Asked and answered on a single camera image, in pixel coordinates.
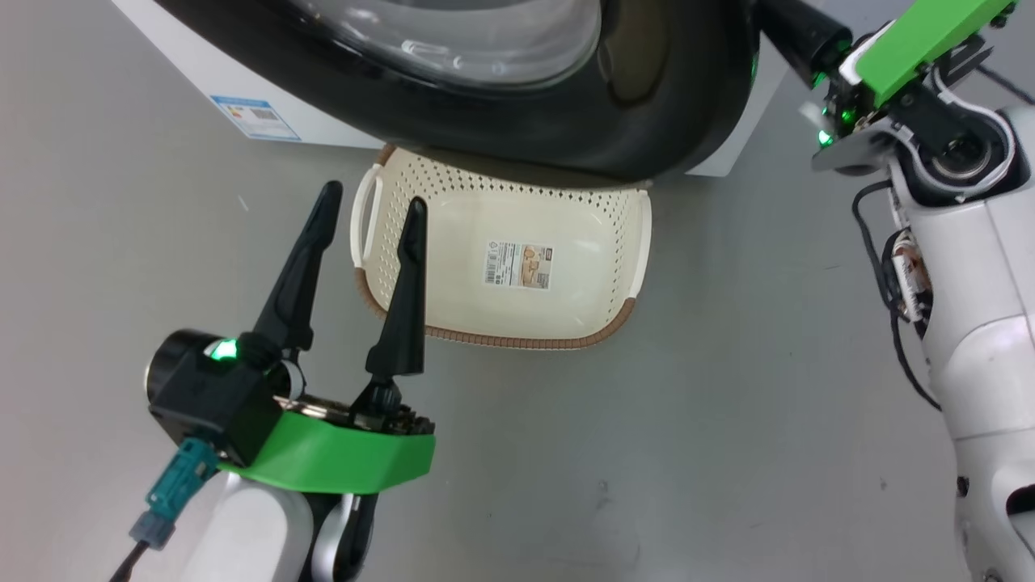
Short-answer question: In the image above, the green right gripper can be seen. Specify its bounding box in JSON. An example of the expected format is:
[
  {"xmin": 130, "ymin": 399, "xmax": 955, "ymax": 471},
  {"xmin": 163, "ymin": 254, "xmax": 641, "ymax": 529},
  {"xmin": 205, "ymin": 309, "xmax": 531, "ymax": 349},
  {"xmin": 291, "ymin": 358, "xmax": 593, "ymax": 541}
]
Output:
[{"xmin": 839, "ymin": 0, "xmax": 1016, "ymax": 114}]

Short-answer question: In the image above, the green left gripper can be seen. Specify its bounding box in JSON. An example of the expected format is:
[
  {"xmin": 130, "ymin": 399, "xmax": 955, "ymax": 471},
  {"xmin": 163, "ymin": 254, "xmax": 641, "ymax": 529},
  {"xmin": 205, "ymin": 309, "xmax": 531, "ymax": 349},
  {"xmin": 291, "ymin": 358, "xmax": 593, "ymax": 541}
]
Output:
[{"xmin": 218, "ymin": 180, "xmax": 437, "ymax": 496}]

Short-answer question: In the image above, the black round glass washer door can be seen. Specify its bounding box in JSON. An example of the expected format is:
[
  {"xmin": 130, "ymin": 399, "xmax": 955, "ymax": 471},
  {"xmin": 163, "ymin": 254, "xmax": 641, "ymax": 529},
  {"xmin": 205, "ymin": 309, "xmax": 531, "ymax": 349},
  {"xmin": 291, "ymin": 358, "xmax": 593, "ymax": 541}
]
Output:
[{"xmin": 154, "ymin": 0, "xmax": 758, "ymax": 183}]

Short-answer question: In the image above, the cream perforated laundry basket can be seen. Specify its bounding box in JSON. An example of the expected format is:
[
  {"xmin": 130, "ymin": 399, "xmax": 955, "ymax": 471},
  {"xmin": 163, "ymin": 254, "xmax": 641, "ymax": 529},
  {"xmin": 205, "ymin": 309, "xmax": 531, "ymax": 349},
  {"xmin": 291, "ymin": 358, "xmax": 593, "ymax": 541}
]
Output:
[{"xmin": 349, "ymin": 144, "xmax": 653, "ymax": 351}]

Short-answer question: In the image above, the paper basket label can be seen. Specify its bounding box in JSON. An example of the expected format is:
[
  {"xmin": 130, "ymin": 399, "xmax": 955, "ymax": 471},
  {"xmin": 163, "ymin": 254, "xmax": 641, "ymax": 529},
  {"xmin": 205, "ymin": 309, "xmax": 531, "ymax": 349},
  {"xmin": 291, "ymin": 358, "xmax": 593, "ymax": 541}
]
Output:
[{"xmin": 484, "ymin": 239, "xmax": 555, "ymax": 291}]

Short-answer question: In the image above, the white front-load washing machine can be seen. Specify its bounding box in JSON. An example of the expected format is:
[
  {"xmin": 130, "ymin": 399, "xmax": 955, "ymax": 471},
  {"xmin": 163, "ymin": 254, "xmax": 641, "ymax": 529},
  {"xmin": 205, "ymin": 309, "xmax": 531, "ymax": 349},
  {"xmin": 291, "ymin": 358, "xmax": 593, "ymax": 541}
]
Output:
[{"xmin": 112, "ymin": 0, "xmax": 790, "ymax": 177}]

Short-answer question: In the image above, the blue energy label sticker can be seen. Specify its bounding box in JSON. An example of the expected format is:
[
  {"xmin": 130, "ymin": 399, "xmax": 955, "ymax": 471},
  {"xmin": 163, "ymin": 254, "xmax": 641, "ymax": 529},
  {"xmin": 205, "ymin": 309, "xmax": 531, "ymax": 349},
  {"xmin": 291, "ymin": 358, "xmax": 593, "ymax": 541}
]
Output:
[{"xmin": 210, "ymin": 95, "xmax": 302, "ymax": 143}]

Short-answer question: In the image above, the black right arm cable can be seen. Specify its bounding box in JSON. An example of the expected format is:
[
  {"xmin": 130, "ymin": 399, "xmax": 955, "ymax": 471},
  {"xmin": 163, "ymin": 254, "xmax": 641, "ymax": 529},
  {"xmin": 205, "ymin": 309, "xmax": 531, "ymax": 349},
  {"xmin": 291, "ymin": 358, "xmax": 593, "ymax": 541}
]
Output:
[{"xmin": 851, "ymin": 179, "xmax": 944, "ymax": 413}]

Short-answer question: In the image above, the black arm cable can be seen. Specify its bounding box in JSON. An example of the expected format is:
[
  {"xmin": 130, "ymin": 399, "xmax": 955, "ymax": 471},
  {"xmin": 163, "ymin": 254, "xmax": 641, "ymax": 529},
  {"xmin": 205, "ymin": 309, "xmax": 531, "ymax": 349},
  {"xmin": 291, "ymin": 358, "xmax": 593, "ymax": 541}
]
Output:
[
  {"xmin": 851, "ymin": 179, "xmax": 944, "ymax": 413},
  {"xmin": 108, "ymin": 540, "xmax": 152, "ymax": 582}
]

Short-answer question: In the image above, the teal left camera connector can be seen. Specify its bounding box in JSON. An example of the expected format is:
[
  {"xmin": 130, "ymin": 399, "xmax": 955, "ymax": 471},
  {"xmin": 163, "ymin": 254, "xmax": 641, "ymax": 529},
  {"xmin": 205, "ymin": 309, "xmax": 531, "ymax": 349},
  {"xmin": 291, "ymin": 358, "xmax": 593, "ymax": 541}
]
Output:
[{"xmin": 131, "ymin": 438, "xmax": 221, "ymax": 552}]

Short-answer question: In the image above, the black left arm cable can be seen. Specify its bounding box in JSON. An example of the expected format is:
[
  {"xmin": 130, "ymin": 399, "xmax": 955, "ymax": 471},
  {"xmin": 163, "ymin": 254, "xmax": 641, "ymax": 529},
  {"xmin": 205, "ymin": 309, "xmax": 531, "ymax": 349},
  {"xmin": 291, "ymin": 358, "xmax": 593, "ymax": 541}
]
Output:
[{"xmin": 108, "ymin": 540, "xmax": 152, "ymax": 582}]

